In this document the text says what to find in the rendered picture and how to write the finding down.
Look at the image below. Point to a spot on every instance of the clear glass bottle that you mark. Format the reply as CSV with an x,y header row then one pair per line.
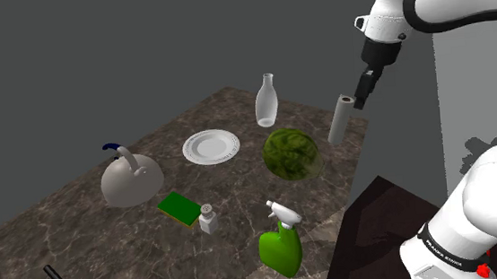
x,y
266,102

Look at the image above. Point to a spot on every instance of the dark robot stand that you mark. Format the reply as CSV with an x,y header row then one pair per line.
x,y
377,231

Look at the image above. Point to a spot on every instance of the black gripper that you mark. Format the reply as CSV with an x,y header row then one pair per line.
x,y
380,52

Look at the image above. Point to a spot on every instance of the green lettuce head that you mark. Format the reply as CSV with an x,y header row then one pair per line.
x,y
292,154

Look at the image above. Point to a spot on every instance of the green and yellow sponge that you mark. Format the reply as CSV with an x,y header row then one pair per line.
x,y
179,208

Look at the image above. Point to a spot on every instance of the white round plate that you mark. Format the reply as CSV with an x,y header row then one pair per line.
x,y
211,147

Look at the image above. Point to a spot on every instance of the white salt shaker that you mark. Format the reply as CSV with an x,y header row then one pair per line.
x,y
208,220

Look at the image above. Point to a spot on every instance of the green spray bottle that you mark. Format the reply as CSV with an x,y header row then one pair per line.
x,y
281,247

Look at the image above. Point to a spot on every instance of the grey paper towel roll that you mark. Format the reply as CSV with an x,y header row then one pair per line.
x,y
340,120

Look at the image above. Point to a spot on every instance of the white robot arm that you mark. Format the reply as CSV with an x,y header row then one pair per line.
x,y
462,1

